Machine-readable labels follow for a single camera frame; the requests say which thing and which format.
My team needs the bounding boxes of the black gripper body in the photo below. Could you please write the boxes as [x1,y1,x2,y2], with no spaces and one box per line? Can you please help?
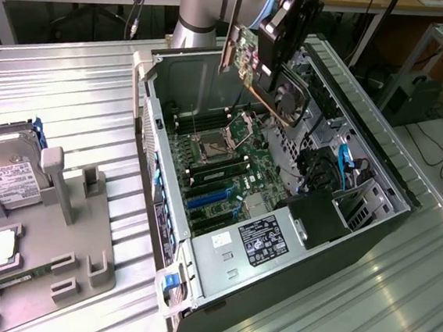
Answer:
[251,0,340,99]

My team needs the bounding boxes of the GPU card with black fan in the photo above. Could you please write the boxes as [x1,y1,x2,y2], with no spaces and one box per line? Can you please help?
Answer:
[212,0,323,131]

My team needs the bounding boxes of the metal drive cage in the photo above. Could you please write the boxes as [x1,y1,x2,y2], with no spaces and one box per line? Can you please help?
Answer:
[277,42,359,155]

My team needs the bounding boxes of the metal socket cover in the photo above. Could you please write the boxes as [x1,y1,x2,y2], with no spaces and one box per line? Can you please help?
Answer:
[222,109,258,147]

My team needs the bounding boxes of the thin locking lever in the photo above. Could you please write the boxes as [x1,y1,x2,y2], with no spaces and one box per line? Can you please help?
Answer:
[188,102,204,138]

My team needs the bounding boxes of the CPU socket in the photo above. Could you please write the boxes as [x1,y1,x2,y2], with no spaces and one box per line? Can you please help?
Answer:
[193,129,230,164]

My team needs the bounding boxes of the green motherboard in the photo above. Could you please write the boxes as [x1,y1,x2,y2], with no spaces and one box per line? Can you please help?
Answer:
[155,101,302,247]

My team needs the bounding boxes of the black box on floor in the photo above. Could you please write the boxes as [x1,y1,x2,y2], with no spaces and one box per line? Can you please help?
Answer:
[384,70,443,132]

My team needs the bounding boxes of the green RAM stick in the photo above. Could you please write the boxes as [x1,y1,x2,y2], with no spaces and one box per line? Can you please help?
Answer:
[193,158,247,187]
[0,259,56,293]

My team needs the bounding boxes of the silver chipset heatsink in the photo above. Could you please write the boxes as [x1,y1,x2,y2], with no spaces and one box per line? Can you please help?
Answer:
[241,193,271,219]

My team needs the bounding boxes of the blue expansion slot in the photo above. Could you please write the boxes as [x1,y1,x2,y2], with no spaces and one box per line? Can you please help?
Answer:
[184,183,233,214]

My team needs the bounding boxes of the black stand legs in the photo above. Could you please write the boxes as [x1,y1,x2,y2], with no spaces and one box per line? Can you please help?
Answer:
[46,0,140,45]

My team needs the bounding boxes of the black plastic shroud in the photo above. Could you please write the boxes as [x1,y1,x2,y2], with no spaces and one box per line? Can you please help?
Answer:
[271,185,356,255]

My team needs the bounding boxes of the metal disk bay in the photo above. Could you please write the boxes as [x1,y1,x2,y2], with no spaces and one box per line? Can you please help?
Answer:
[328,173,398,235]

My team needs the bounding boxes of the grey power supply unit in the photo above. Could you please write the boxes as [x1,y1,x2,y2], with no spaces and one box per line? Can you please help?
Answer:
[184,197,313,309]

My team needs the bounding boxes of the open black PC case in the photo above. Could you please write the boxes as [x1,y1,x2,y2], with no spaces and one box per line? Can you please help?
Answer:
[105,26,438,332]

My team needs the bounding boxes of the blue case latch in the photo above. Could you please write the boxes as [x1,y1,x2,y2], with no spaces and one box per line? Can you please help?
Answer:
[160,271,180,291]

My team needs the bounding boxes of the hard disk with blue carrier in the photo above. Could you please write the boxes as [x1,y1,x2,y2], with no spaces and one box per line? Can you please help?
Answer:
[0,114,51,213]

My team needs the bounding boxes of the grey parts rack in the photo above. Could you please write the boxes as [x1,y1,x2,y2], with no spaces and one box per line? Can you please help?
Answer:
[0,139,130,332]

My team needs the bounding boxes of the black wire bundle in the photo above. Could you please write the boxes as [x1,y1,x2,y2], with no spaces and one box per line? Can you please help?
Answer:
[295,145,350,195]

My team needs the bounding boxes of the blue data wire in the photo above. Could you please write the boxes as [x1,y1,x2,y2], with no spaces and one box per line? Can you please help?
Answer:
[334,143,357,195]

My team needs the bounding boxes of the hanging cable with connector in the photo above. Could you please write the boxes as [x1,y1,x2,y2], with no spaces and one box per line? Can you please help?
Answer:
[124,0,152,43]

